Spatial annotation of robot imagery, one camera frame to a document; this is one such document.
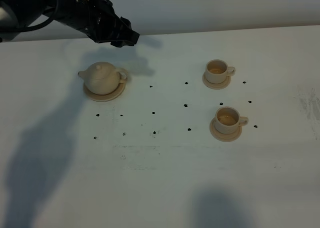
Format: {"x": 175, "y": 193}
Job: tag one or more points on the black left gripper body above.
{"x": 95, "y": 18}

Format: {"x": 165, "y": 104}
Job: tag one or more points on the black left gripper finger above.
{"x": 122, "y": 34}

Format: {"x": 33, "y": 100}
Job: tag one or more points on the beige teapot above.
{"x": 96, "y": 70}

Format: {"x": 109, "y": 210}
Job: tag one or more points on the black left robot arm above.
{"x": 19, "y": 16}

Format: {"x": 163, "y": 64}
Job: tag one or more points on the beige teapot saucer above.
{"x": 105, "y": 95}

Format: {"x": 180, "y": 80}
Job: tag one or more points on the beige far teacup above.
{"x": 217, "y": 71}

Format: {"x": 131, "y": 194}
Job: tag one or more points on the beige teacup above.
{"x": 217, "y": 71}
{"x": 228, "y": 120}

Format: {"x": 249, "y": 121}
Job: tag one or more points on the beige far cup saucer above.
{"x": 219, "y": 86}

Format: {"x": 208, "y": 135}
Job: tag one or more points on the beige cup saucer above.
{"x": 219, "y": 86}
{"x": 224, "y": 137}

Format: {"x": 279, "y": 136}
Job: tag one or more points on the beige near teacup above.
{"x": 228, "y": 120}

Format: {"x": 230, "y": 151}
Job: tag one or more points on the beige near cup saucer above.
{"x": 224, "y": 137}

